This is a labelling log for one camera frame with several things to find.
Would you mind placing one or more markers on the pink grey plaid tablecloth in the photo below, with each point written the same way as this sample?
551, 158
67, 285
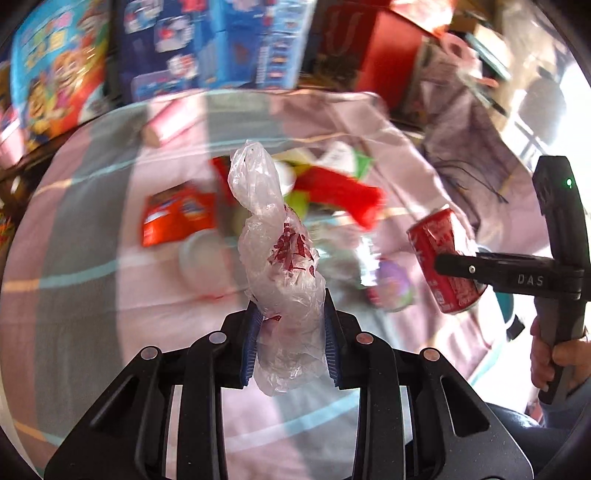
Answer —
92, 277

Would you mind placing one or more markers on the blue toy box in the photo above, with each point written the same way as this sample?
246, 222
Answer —
207, 41

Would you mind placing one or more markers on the red snack packet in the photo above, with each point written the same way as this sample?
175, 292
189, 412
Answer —
341, 189

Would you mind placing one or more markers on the pink plastic bag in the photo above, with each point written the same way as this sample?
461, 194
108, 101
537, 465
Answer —
461, 50

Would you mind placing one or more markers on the orange red snack box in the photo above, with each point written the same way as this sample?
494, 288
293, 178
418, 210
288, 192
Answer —
178, 214

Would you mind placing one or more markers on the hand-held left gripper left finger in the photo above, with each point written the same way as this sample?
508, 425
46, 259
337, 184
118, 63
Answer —
249, 344

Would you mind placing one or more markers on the person's blue jeans leg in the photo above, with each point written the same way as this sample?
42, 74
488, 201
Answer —
554, 443

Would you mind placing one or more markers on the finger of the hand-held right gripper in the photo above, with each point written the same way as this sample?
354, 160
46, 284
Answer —
489, 272

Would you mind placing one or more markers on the white green wrapper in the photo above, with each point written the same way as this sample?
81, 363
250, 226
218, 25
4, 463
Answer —
344, 159

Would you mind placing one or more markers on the clear plastic bag red print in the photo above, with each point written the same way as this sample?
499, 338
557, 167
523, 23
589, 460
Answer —
277, 258

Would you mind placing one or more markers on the pink paper cup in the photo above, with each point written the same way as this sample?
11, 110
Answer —
173, 122

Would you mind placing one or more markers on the cartoon printed bag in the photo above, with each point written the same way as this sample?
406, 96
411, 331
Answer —
60, 74

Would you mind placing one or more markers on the red soda can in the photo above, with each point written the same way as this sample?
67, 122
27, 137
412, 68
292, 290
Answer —
434, 235

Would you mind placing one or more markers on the white green lidded container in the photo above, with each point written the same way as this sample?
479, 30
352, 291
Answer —
291, 189

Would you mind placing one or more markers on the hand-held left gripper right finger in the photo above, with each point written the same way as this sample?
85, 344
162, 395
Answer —
330, 344

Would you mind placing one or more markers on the person's right hand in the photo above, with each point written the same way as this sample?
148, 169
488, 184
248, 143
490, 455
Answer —
538, 360

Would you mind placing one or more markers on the purple round toy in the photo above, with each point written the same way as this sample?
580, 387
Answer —
395, 286

